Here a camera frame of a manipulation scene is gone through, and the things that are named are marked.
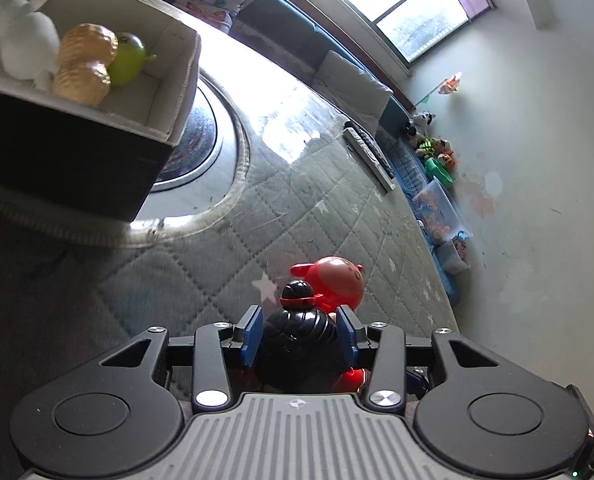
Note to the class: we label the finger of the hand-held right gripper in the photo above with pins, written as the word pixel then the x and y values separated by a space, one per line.
pixel 417 382

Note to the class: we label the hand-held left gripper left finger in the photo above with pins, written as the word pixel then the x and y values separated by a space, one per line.
pixel 254 335

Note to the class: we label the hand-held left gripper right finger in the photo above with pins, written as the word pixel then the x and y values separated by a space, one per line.
pixel 348 335

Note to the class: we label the black-haired doll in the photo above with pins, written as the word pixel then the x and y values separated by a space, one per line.
pixel 302 335

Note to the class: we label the dark cardboard box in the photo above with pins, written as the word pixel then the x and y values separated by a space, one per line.
pixel 67 160

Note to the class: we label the green round toy figure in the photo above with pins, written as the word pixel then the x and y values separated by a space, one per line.
pixel 129 60

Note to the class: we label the tan peanut toy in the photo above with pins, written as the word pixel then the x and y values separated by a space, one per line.
pixel 84 55

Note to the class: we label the white plush rabbit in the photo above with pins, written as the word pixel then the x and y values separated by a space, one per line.
pixel 24 40

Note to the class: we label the grey quilted star-print desktop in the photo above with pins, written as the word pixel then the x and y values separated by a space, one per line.
pixel 302 210

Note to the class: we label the red hooded toy figure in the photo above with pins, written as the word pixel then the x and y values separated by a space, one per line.
pixel 339 280

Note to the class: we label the small white container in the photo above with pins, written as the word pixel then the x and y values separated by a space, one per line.
pixel 454 255

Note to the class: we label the clear plastic storage box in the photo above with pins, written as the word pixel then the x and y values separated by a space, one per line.
pixel 437 212

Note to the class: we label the dark remote control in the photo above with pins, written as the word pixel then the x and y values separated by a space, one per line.
pixel 377 155

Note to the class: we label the green plastic bowl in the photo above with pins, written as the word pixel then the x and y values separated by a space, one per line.
pixel 439 172

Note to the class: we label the white remote control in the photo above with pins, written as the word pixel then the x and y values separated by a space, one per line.
pixel 351 136

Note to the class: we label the orange plush toy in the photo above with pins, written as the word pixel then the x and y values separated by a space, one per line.
pixel 448 160

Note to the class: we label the brown plush bear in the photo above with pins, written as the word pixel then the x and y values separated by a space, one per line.
pixel 427 147

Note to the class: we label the round glass turntable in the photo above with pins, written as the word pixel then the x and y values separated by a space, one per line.
pixel 202 135

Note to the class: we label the black and white plush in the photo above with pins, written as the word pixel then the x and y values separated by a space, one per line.
pixel 422 121

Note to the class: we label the white cushion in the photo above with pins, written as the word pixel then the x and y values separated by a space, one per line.
pixel 352 85

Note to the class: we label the colourful pinwheel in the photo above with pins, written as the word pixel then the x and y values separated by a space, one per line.
pixel 451 85

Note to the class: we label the blue sofa bench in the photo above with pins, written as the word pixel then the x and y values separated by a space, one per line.
pixel 297 30

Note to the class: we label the window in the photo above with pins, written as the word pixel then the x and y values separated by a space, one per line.
pixel 417 25

